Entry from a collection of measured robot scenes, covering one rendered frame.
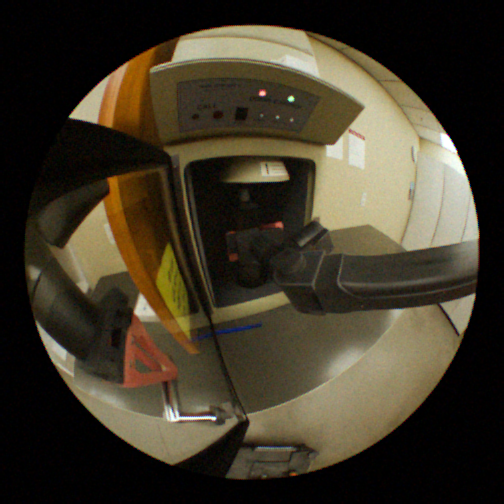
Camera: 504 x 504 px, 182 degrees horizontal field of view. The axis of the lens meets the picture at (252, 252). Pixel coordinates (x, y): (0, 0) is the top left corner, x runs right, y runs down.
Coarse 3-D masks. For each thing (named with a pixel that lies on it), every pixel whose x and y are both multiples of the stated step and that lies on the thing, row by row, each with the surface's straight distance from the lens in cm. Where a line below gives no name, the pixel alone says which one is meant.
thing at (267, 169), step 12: (240, 156) 33; (252, 156) 32; (264, 156) 33; (276, 156) 35; (228, 168) 33; (240, 168) 32; (252, 168) 31; (264, 168) 32; (276, 168) 33; (216, 180) 36; (228, 180) 32; (240, 180) 31; (252, 180) 31; (264, 180) 31; (276, 180) 32
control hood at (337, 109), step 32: (192, 64) 21; (224, 64) 21; (256, 64) 22; (160, 96) 22; (320, 96) 27; (352, 96) 31; (160, 128) 24; (224, 128) 25; (256, 128) 26; (320, 128) 31
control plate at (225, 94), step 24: (192, 96) 22; (216, 96) 22; (240, 96) 23; (264, 96) 23; (288, 96) 25; (312, 96) 26; (192, 120) 23; (216, 120) 24; (264, 120) 26; (288, 120) 27
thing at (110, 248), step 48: (96, 192) 6; (144, 192) 11; (48, 240) 4; (96, 240) 6; (144, 240) 10; (48, 288) 4; (96, 288) 5; (144, 288) 8; (192, 288) 26; (48, 336) 4; (96, 336) 5; (144, 336) 7; (192, 336) 17; (96, 384) 5; (144, 384) 6; (192, 384) 12; (144, 432) 6; (192, 432) 9
